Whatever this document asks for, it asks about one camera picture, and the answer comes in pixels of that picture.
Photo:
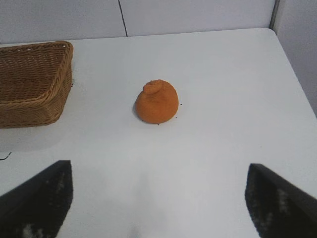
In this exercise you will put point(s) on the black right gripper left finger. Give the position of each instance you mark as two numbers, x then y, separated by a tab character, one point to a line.
37	200

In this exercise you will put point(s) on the brown wicker basket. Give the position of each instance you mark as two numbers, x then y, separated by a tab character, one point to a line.
32	86

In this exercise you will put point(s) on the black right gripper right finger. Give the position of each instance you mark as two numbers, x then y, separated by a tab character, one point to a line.
280	205

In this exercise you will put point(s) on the orange-brown bread roll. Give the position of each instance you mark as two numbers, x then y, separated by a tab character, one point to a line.
156	104

